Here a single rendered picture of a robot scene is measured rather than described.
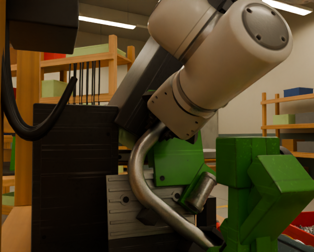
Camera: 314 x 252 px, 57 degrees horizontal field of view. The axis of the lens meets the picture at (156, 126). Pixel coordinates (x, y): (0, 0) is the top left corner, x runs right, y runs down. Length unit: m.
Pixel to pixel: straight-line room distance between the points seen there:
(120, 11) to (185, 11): 8.23
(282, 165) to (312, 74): 6.94
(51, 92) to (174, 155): 3.28
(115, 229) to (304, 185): 0.36
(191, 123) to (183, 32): 0.17
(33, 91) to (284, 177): 1.16
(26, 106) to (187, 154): 0.88
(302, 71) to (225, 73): 7.10
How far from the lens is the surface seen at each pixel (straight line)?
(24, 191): 1.37
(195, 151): 0.64
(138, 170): 0.55
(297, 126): 6.58
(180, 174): 0.61
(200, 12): 0.36
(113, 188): 0.59
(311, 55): 7.38
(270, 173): 0.34
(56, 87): 3.85
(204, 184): 0.59
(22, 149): 1.35
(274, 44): 0.34
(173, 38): 0.36
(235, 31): 0.32
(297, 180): 0.35
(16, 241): 0.95
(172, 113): 0.48
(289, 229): 0.95
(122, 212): 0.59
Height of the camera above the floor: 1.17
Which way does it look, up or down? 2 degrees up
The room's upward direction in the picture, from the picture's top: straight up
